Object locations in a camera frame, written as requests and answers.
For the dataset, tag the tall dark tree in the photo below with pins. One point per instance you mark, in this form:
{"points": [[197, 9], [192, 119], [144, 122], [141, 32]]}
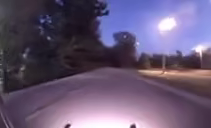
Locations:
{"points": [[124, 50]]}

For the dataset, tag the grey paved path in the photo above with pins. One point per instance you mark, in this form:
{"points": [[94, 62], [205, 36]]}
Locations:
{"points": [[106, 96]]}

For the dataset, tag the tall street lamp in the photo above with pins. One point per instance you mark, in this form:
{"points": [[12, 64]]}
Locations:
{"points": [[163, 63]]}

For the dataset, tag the row of dark trees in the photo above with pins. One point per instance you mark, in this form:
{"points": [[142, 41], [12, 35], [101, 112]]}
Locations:
{"points": [[49, 43]]}

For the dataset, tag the robot's own part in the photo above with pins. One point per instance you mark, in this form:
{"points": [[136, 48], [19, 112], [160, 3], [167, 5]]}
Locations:
{"points": [[67, 126], [133, 126]]}

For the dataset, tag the distant row of trees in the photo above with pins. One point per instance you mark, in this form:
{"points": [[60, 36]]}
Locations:
{"points": [[179, 60]]}

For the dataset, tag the dry grass strip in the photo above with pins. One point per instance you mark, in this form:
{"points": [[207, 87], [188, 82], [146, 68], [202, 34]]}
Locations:
{"points": [[189, 81]]}

